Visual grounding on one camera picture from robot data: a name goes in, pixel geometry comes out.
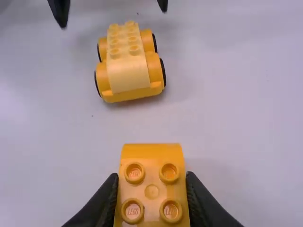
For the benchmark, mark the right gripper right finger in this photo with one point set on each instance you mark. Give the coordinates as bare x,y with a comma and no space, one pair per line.
206,205

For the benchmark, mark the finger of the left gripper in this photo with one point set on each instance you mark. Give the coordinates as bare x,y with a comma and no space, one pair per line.
163,5
61,11

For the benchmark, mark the yellow toy brick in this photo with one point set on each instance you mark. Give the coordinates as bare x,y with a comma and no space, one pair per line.
151,189

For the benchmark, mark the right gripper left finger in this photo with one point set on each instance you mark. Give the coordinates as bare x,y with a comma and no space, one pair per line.
99,203

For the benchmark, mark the yellow toy car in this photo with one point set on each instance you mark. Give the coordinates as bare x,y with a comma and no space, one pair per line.
127,71

